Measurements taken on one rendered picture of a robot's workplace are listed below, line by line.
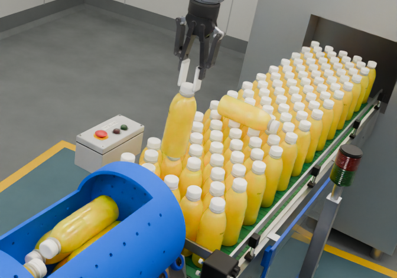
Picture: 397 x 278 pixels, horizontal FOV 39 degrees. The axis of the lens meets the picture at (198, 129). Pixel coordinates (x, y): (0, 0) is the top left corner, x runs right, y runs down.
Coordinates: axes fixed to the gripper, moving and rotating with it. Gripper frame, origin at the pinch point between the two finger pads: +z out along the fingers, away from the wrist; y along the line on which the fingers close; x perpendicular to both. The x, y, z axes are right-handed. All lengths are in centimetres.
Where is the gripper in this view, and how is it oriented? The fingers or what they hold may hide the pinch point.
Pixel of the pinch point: (190, 75)
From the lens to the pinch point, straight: 145.4
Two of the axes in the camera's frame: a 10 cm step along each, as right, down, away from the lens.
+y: 8.4, 3.9, -3.8
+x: 5.1, -3.3, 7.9
